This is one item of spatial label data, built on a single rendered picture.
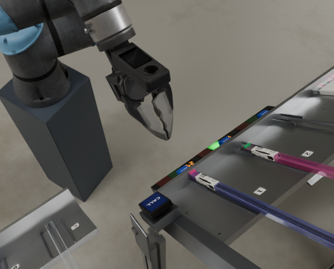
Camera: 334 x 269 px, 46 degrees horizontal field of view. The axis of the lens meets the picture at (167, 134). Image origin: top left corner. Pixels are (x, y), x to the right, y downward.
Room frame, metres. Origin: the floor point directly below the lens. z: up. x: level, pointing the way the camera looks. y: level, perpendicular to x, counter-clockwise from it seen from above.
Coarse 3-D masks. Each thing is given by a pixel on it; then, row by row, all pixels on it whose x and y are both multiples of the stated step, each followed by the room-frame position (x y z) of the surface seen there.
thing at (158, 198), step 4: (156, 192) 0.26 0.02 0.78; (152, 196) 0.25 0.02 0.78; (156, 196) 0.25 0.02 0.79; (160, 196) 0.25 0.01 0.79; (144, 200) 0.25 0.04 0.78; (148, 200) 0.24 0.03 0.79; (152, 200) 0.24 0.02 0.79; (156, 200) 0.24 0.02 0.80; (160, 200) 0.24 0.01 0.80; (164, 200) 0.24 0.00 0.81; (144, 204) 0.24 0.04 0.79; (148, 204) 0.23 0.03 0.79; (152, 204) 0.23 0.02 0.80; (156, 204) 0.23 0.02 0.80; (160, 204) 0.23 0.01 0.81; (148, 208) 0.22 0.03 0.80; (152, 208) 0.22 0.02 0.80
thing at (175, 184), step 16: (320, 80) 0.54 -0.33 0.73; (304, 96) 0.50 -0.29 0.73; (272, 112) 0.45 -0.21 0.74; (256, 128) 0.42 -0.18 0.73; (224, 144) 0.38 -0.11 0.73; (240, 144) 0.39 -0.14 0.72; (208, 160) 0.35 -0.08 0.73; (176, 176) 0.31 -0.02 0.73; (160, 192) 0.28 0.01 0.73; (176, 192) 0.29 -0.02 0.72
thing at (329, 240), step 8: (192, 176) 0.31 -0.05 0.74; (216, 184) 0.27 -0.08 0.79; (224, 184) 0.27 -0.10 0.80; (224, 192) 0.25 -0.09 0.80; (232, 192) 0.24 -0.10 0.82; (240, 192) 0.24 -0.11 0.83; (240, 200) 0.23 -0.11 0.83; (248, 200) 0.22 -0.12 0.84; (256, 200) 0.22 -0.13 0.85; (256, 208) 0.20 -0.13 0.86; (264, 208) 0.20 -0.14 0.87; (272, 208) 0.20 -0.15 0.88; (272, 216) 0.18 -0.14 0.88; (280, 216) 0.18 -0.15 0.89; (288, 216) 0.18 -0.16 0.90; (288, 224) 0.17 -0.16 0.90; (296, 224) 0.16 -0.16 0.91; (304, 224) 0.16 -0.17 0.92; (312, 224) 0.16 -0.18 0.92; (304, 232) 0.15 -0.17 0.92; (312, 232) 0.15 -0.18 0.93; (320, 232) 0.14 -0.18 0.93; (328, 232) 0.14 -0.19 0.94; (320, 240) 0.13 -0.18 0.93; (328, 240) 0.13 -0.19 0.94
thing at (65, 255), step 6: (48, 228) 0.21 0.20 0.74; (54, 228) 0.21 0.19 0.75; (54, 234) 0.19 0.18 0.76; (54, 240) 0.18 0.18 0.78; (60, 240) 0.18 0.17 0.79; (60, 246) 0.16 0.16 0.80; (66, 246) 0.16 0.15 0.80; (60, 252) 0.15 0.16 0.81; (66, 252) 0.15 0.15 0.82; (66, 258) 0.14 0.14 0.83; (72, 258) 0.14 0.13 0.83; (66, 264) 0.13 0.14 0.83; (72, 264) 0.13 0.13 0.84
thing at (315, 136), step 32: (320, 96) 0.49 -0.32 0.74; (288, 128) 0.40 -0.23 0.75; (320, 128) 0.38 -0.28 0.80; (224, 160) 0.35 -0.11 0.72; (256, 160) 0.33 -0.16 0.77; (320, 160) 0.29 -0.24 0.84; (192, 192) 0.28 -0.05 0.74; (256, 192) 0.24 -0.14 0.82; (288, 192) 0.23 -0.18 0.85; (224, 224) 0.19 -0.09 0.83
